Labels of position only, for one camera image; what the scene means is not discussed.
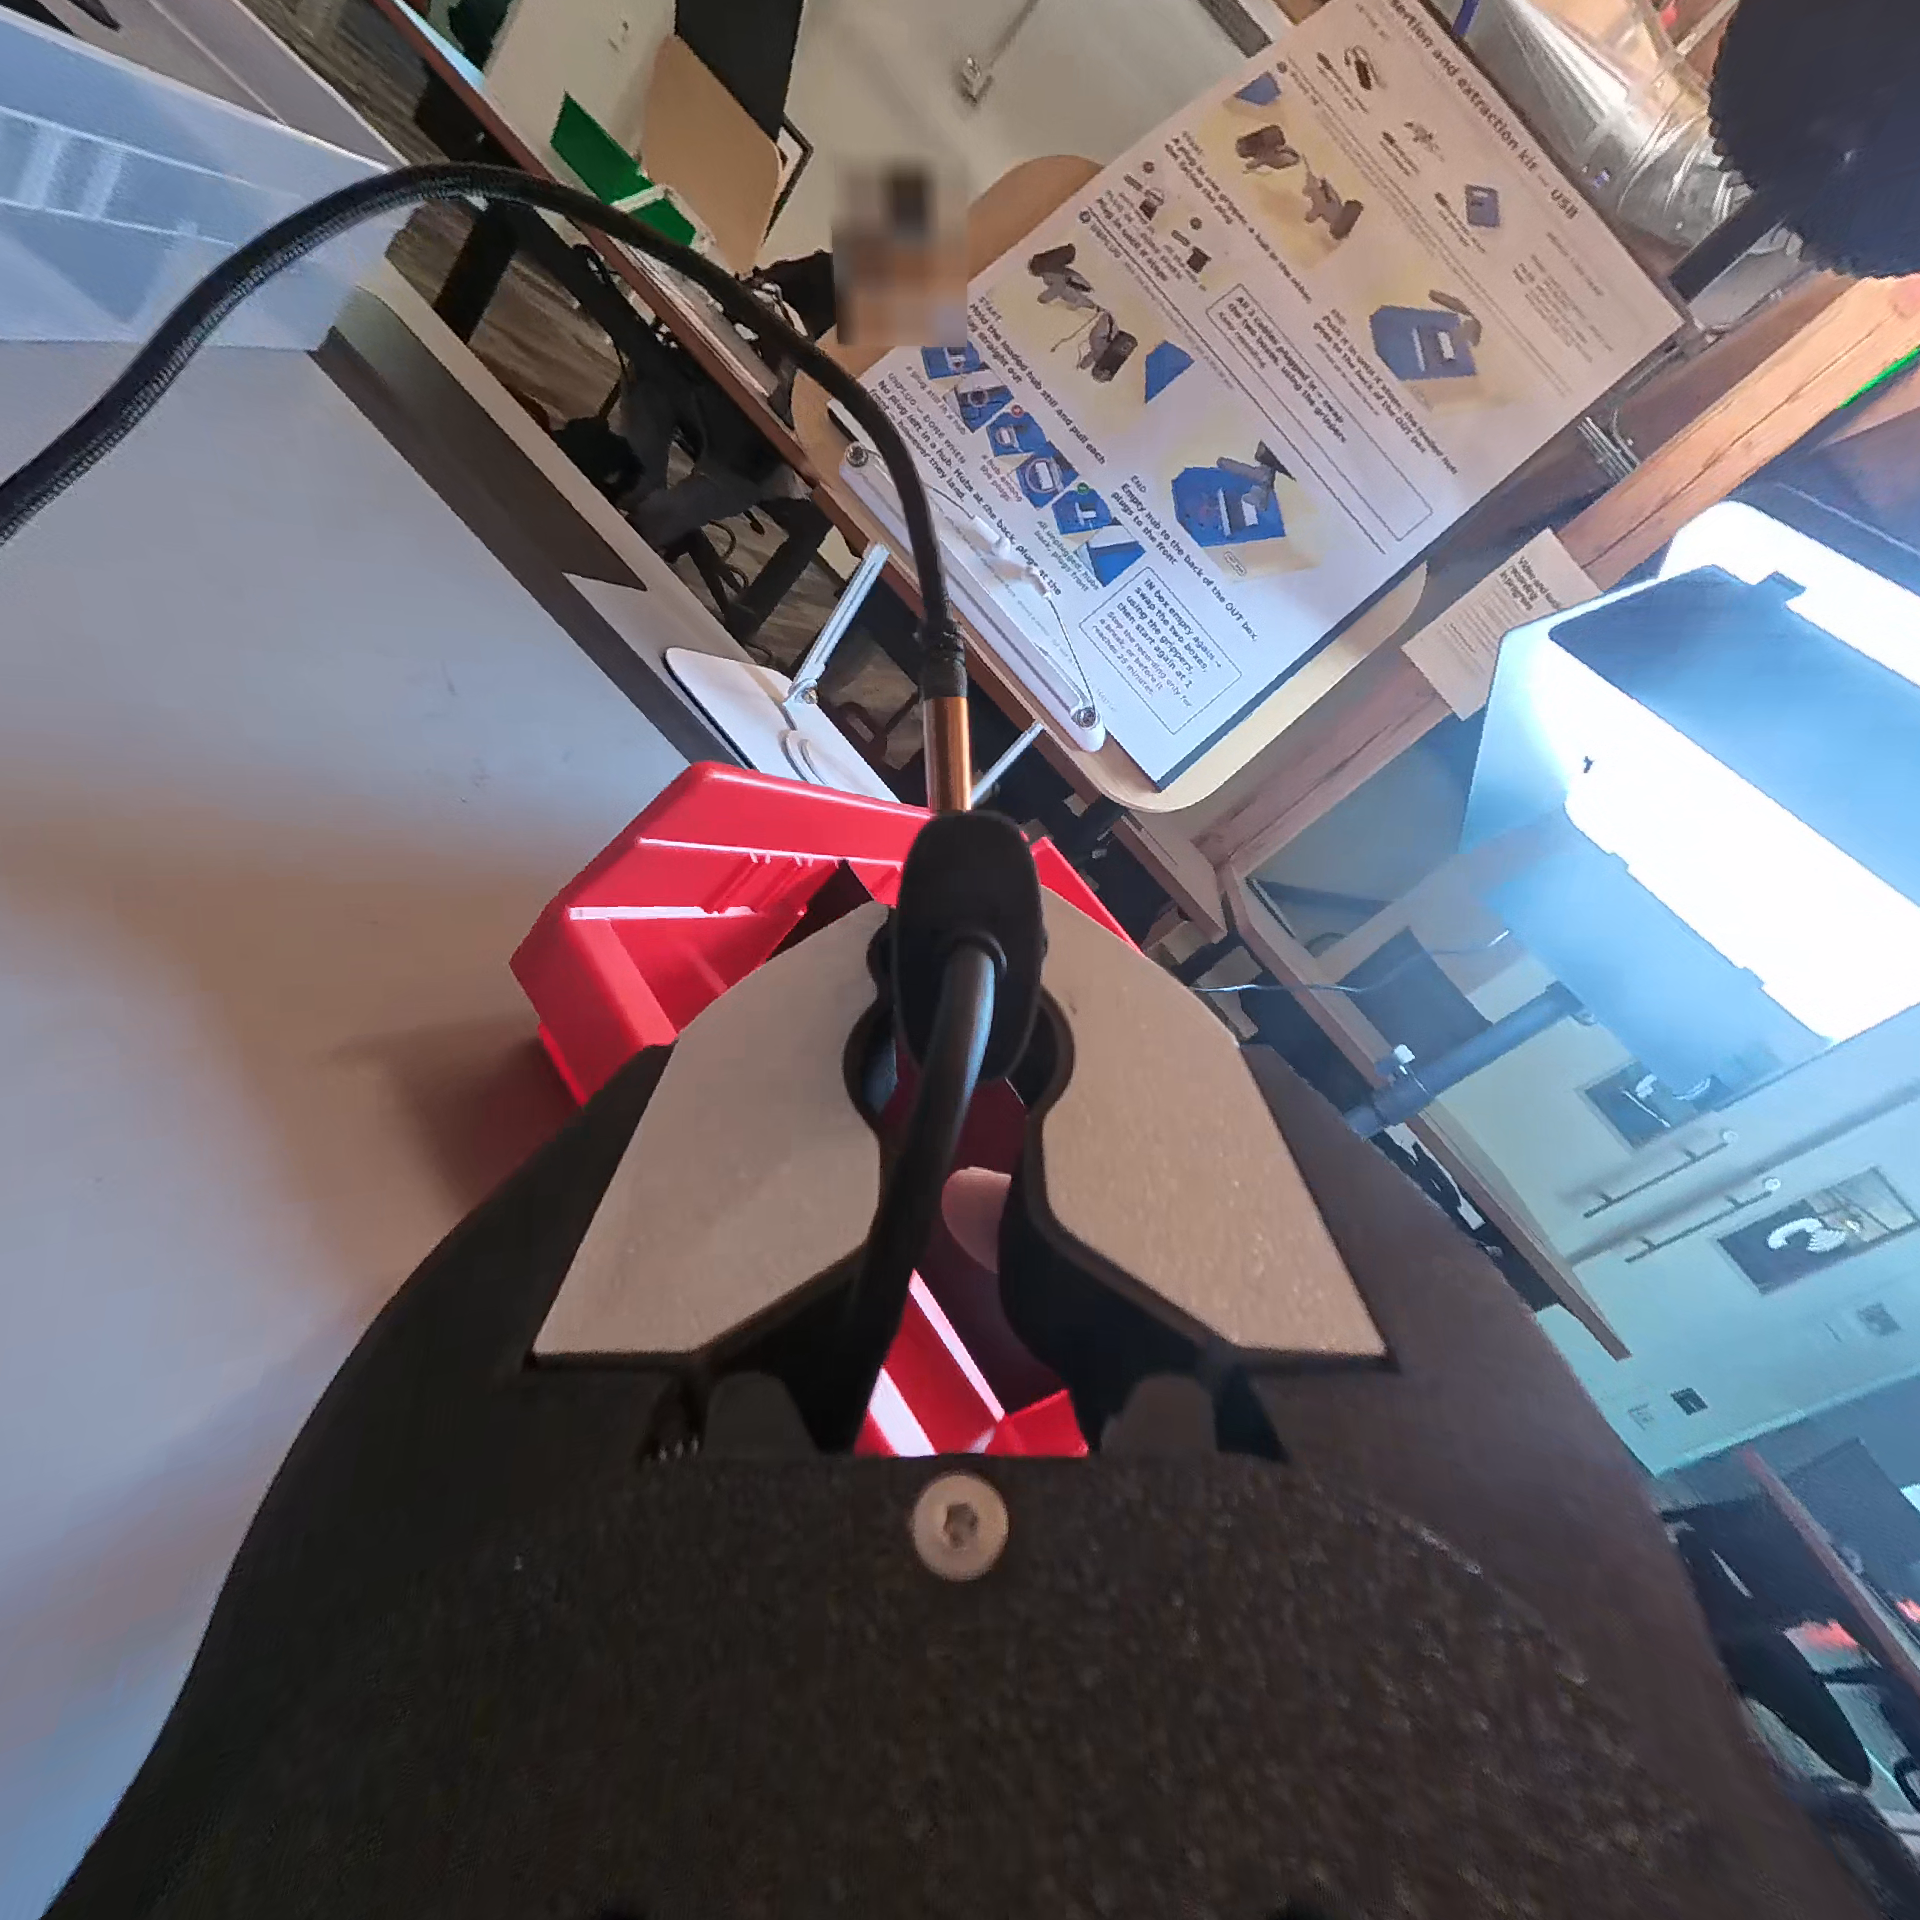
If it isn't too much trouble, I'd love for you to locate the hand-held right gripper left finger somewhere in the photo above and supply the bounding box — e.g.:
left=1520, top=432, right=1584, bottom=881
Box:
left=534, top=900, right=902, bottom=1360

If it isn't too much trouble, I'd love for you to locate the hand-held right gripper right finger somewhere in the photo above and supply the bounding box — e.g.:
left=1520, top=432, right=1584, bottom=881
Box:
left=1000, top=892, right=1385, bottom=1412

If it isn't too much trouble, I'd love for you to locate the red plastic bin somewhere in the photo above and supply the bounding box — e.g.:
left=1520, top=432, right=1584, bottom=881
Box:
left=509, top=762, right=1145, bottom=1460

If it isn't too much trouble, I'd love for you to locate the black rounded usb hub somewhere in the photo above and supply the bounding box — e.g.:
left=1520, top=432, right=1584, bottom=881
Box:
left=831, top=810, right=1047, bottom=1450

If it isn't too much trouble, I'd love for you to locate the black braided multi-head cable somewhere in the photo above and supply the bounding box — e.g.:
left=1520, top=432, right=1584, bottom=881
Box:
left=0, top=162, right=973, bottom=826

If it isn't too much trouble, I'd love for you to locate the clear plastic storage box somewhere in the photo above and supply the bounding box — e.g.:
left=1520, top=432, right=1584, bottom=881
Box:
left=0, top=0, right=400, bottom=354

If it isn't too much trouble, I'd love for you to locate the white document stand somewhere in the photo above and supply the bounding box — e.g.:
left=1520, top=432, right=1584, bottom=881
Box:
left=663, top=434, right=1113, bottom=800

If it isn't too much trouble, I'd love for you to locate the paper note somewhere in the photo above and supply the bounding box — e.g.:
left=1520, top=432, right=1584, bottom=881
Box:
left=1401, top=529, right=1599, bottom=720

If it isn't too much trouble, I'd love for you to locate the white printer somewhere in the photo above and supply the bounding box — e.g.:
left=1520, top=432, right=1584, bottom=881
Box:
left=1462, top=504, right=1920, bottom=1051

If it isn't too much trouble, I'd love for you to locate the printed instruction sheet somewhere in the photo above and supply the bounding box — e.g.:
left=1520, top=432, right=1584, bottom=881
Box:
left=838, top=0, right=1688, bottom=789

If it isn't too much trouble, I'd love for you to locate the wooden desk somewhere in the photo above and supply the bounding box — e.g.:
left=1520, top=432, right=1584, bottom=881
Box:
left=1200, top=276, right=1920, bottom=933

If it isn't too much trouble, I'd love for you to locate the green bin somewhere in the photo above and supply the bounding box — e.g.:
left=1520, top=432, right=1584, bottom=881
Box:
left=545, top=90, right=704, bottom=253

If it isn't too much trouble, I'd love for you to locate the black fuzzy object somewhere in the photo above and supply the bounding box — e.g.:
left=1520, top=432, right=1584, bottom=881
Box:
left=1709, top=0, right=1920, bottom=280

